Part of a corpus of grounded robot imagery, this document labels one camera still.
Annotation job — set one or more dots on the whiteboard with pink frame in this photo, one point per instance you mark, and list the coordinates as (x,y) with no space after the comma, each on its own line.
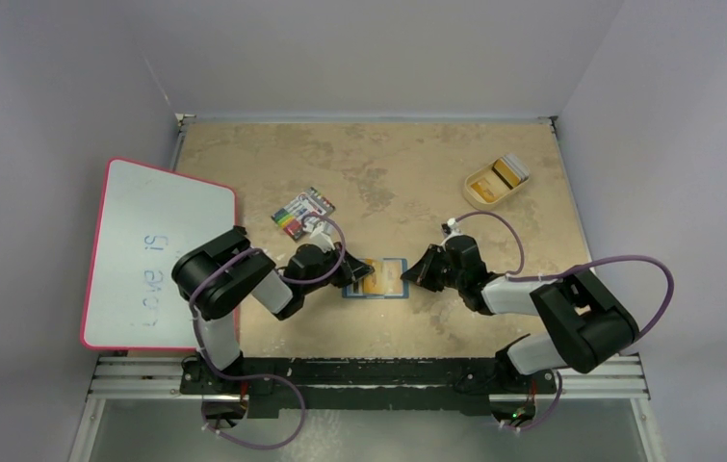
(148,219)

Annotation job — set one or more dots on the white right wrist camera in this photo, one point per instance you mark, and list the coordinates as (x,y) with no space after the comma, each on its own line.
(450,229)

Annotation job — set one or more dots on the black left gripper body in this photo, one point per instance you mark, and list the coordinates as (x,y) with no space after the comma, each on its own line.
(336,280)

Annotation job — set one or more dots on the pack of coloured markers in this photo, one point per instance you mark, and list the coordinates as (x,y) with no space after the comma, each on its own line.
(295,218)

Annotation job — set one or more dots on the beige oval card tray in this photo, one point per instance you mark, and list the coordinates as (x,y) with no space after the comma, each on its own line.
(484,190)

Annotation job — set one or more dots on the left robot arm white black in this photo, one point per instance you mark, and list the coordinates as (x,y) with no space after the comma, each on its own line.
(216,277)

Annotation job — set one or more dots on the gold credit card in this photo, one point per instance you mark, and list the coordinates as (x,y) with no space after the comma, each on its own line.
(389,277)
(369,285)

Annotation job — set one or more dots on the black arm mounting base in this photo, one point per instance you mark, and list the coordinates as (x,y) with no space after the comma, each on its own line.
(467,385)

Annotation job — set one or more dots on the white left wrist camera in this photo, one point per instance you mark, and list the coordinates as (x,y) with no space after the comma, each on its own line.
(320,234)

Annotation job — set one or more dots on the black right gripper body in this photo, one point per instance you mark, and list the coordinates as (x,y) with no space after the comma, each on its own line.
(436,266)

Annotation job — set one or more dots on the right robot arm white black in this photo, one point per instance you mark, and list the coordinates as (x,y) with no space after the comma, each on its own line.
(585,324)

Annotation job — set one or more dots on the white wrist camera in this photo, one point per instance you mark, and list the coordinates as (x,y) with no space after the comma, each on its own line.
(320,234)
(450,229)

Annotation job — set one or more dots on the blue card holder wallet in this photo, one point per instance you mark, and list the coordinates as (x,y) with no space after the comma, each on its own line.
(347,292)

